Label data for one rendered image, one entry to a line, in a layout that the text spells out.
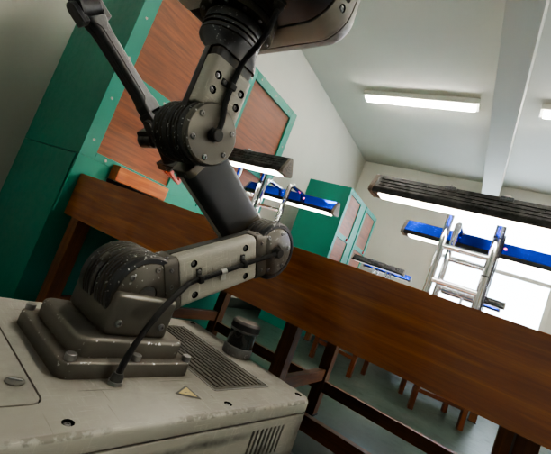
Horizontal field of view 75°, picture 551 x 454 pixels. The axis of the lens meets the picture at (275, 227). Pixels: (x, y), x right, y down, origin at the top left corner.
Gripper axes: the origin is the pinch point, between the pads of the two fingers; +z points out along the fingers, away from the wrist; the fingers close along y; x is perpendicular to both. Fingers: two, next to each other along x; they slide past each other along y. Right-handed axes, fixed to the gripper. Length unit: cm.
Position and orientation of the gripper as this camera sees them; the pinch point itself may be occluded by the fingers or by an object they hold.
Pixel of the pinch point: (178, 181)
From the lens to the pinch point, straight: 146.6
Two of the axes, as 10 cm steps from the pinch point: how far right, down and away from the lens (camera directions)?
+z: 1.6, 7.9, 5.9
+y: -7.9, -2.5, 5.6
